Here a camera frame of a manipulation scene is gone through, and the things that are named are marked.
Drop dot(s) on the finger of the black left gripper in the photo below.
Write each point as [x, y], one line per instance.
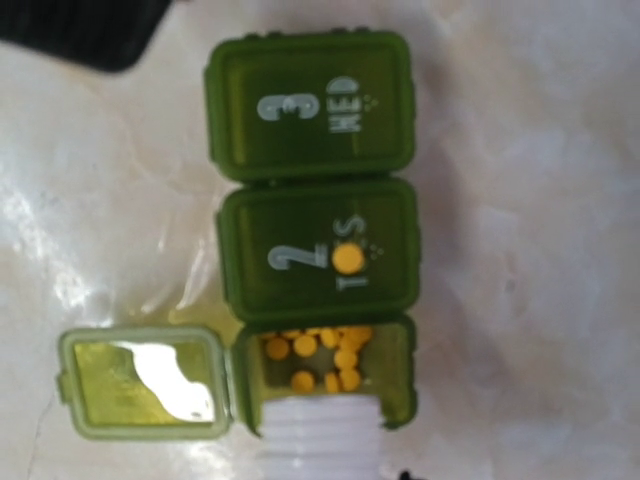
[104, 35]

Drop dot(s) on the green weekly pill organizer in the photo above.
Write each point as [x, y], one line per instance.
[314, 128]

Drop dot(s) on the white pill bottle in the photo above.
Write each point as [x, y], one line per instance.
[321, 437]

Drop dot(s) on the yellow pill on lid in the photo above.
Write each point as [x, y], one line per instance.
[348, 258]

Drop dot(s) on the yellow pill in compartment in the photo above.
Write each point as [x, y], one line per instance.
[345, 359]
[305, 346]
[350, 379]
[277, 348]
[330, 338]
[303, 382]

